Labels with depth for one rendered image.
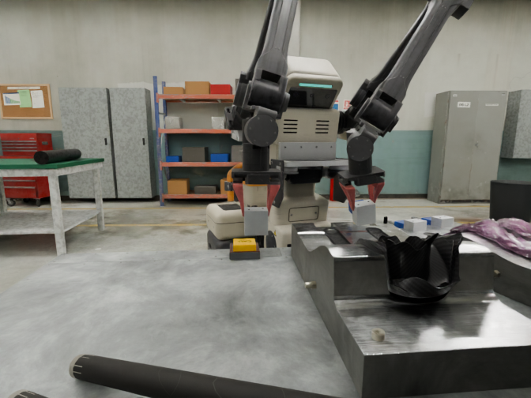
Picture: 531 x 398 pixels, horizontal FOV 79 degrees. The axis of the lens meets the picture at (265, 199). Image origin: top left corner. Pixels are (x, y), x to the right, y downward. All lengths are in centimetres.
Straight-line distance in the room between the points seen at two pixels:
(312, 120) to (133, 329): 86
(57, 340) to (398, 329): 51
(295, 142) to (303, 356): 76
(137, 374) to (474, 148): 657
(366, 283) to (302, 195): 72
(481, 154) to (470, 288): 625
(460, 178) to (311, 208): 559
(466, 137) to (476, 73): 132
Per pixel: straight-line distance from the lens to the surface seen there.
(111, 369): 46
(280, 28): 74
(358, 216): 86
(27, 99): 734
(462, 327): 53
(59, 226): 363
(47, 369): 58
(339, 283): 52
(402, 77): 85
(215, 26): 644
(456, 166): 661
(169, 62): 643
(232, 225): 138
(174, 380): 38
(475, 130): 674
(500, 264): 81
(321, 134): 120
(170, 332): 59
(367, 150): 74
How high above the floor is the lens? 110
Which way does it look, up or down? 10 degrees down
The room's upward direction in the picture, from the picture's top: straight up
